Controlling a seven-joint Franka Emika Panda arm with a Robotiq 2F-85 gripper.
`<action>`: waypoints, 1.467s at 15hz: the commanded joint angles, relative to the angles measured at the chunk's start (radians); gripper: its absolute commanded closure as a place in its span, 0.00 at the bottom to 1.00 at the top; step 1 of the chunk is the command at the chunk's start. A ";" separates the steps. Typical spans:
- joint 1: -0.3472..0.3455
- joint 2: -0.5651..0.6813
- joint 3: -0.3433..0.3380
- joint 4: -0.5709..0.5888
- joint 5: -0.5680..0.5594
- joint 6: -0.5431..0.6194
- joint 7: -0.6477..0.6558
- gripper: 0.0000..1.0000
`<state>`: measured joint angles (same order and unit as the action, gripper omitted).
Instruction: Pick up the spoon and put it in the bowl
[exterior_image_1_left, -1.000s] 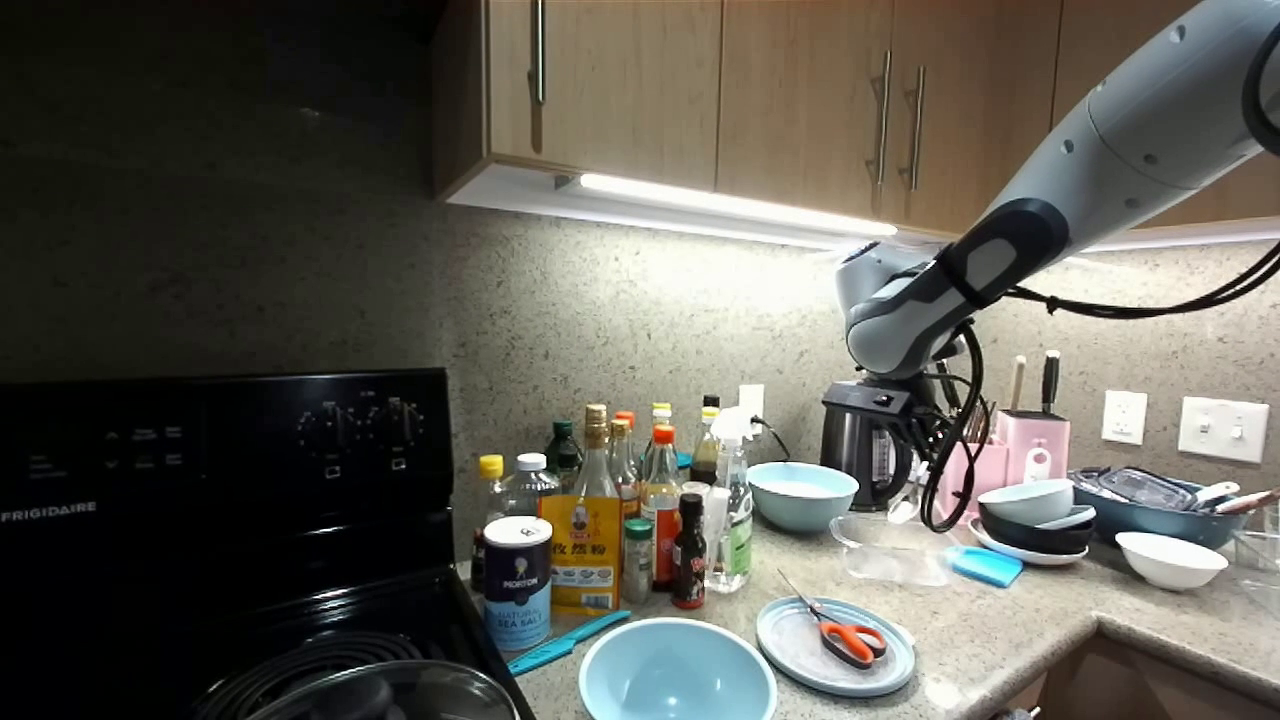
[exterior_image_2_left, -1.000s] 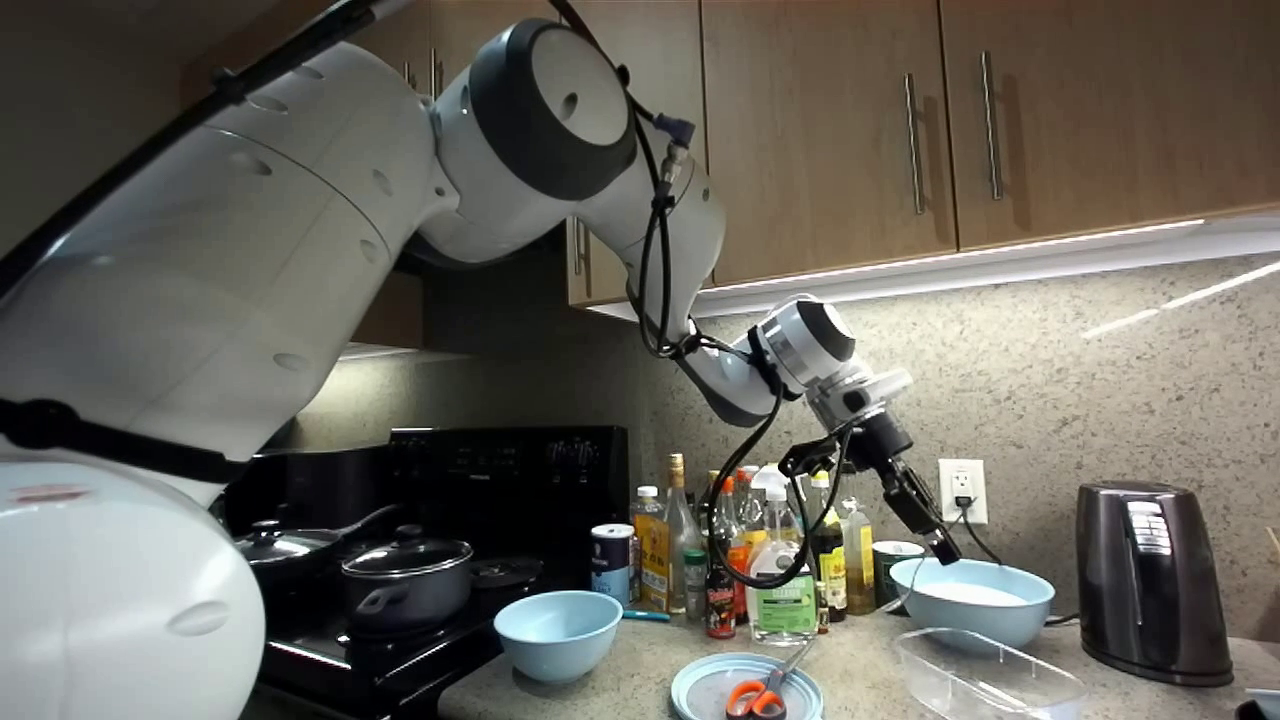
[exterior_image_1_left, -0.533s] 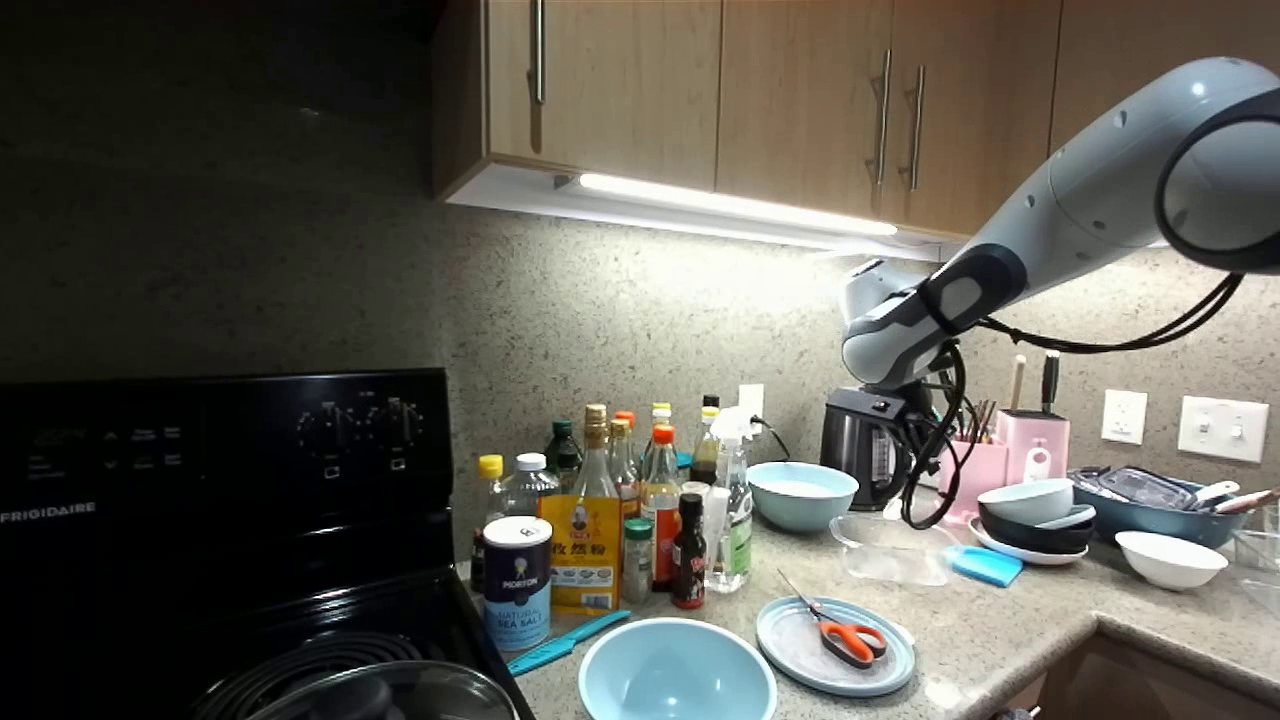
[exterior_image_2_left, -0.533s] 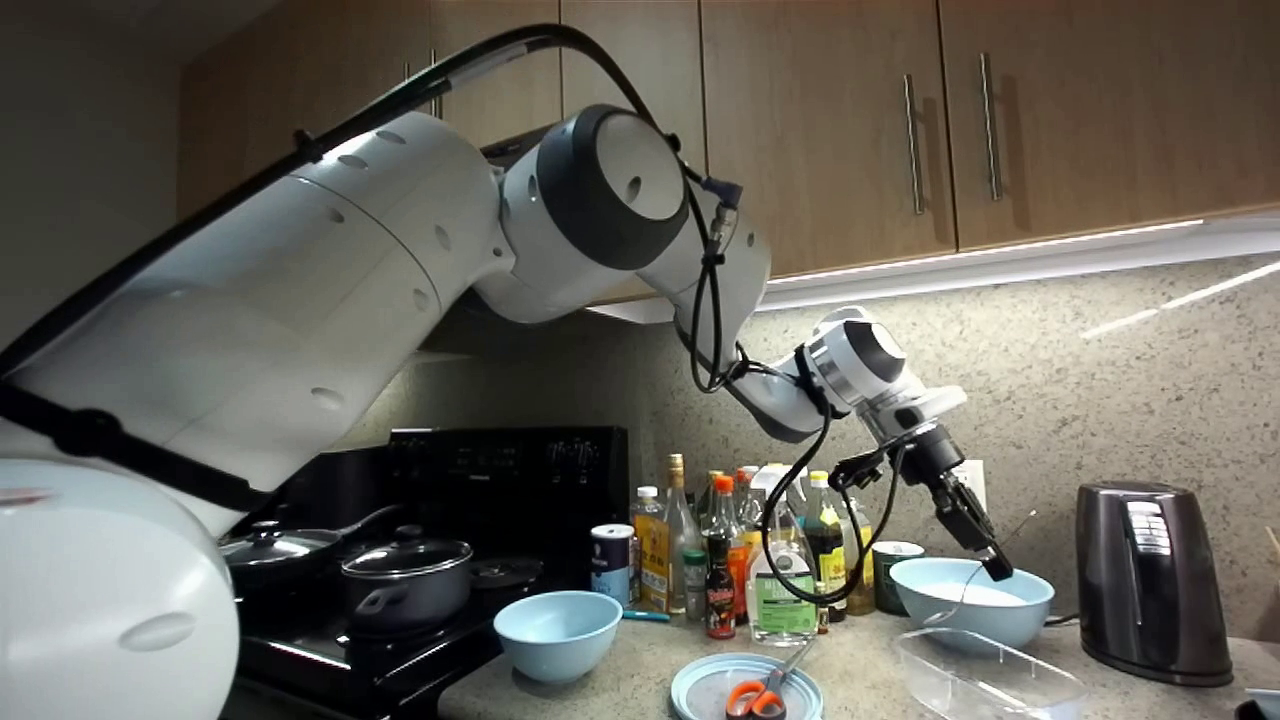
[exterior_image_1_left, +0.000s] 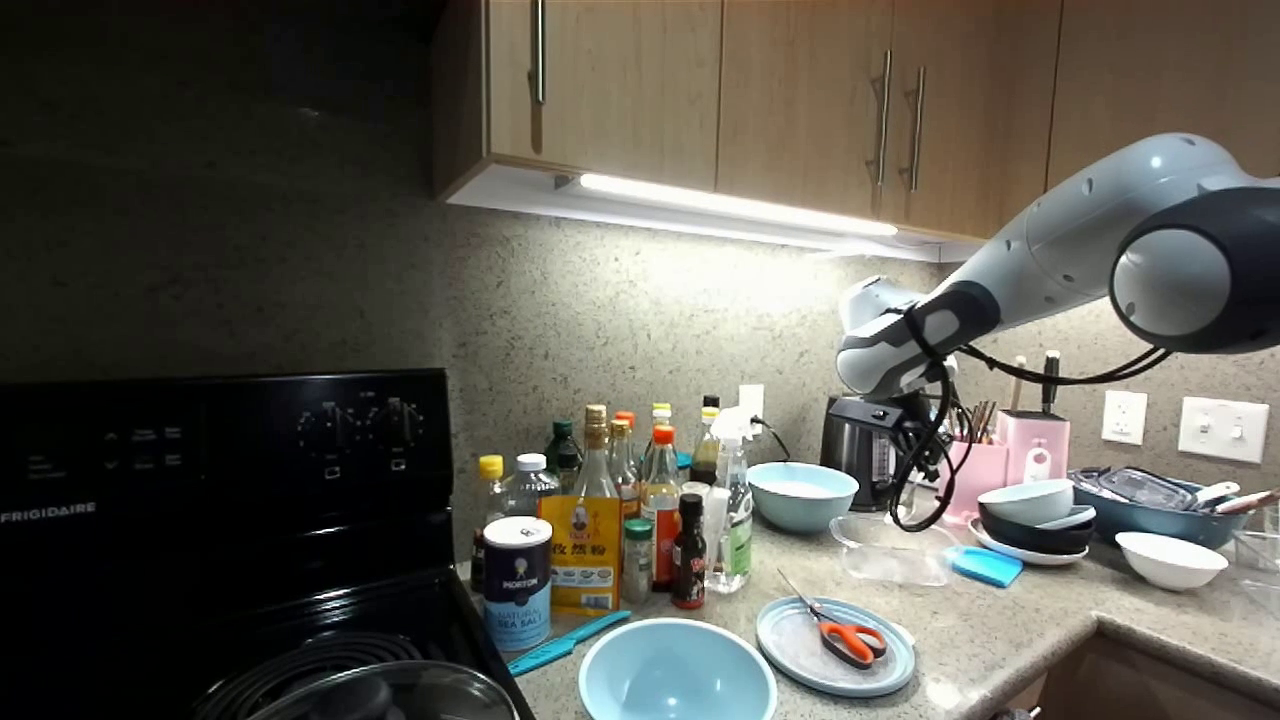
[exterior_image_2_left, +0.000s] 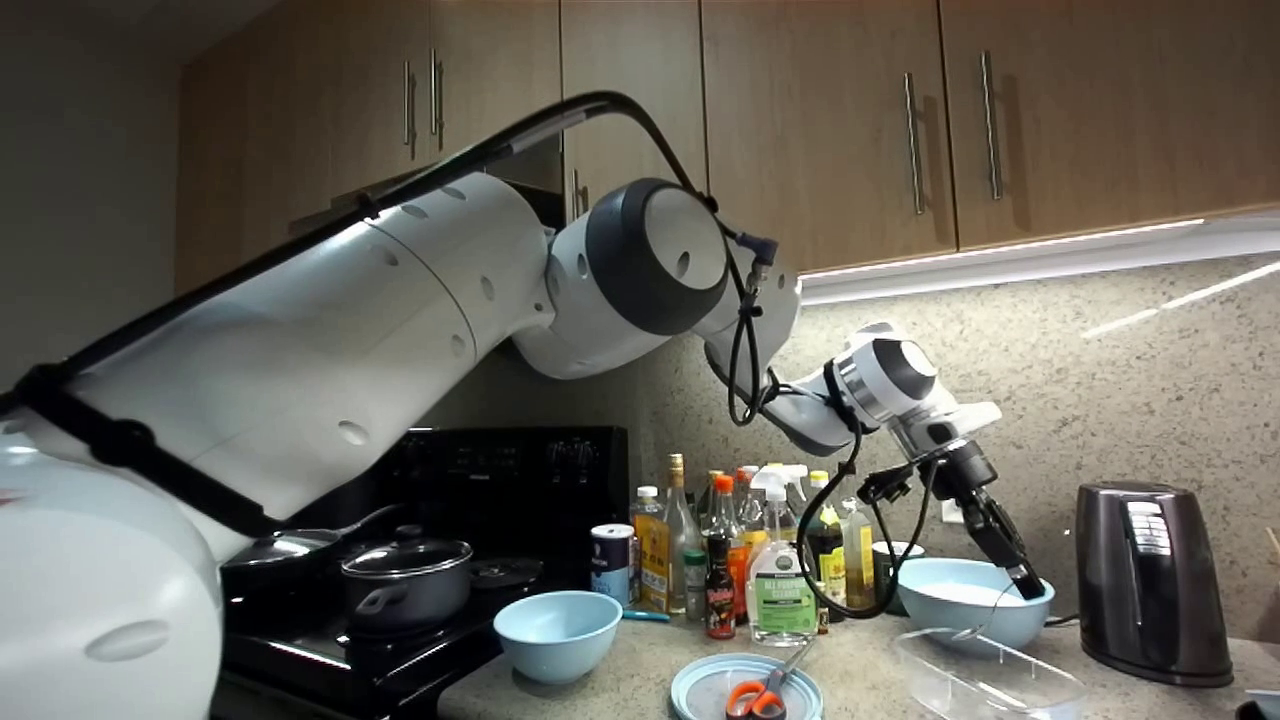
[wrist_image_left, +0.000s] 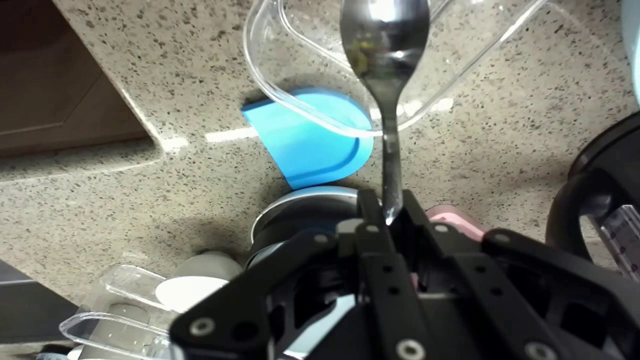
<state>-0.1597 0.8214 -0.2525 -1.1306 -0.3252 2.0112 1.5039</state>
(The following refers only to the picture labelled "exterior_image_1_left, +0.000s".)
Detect light blue small bowl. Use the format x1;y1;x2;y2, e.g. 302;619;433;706
574;616;780;720

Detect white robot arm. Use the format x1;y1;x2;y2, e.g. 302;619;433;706
835;134;1280;399

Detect large light blue bowl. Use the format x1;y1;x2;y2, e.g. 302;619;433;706
746;460;860;538

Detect white small bowl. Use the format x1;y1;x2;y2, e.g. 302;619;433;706
1115;532;1227;592

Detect yellow label oil bottle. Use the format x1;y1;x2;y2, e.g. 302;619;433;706
539;405;625;616

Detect green label spray bottle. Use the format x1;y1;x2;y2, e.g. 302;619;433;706
702;405;758;596

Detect red hot sauce bottle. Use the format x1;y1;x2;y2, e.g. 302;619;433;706
670;494;702;614

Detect blue salt canister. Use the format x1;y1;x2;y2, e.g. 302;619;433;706
480;516;552;652

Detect black electric kettle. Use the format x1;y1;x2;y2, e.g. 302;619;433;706
820;395;919;514

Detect blue spatula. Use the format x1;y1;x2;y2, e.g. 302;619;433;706
506;608;633;677

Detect clear glass baking dish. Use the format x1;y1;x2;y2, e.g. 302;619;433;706
828;514;946;590

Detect light blue plate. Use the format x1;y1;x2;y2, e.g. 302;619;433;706
751;596;919;701

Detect wooden upper cabinets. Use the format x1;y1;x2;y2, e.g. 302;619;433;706
427;0;1280;236

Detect pink utensil holder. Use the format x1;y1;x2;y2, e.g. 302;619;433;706
945;381;1073;523

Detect blue sponge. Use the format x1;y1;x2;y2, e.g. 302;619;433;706
952;546;1022;590

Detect black pot with lid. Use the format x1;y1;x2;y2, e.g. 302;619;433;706
193;634;523;720

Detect stacked bowls on plate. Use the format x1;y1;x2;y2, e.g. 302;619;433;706
971;482;1095;565

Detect black stove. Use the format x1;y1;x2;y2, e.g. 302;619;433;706
0;367;530;720

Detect white wall outlet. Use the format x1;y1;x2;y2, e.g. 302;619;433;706
737;383;769;423

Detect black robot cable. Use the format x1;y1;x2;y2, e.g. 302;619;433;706
885;304;1176;538

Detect orange handled scissors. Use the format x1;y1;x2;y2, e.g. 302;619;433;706
805;599;886;668

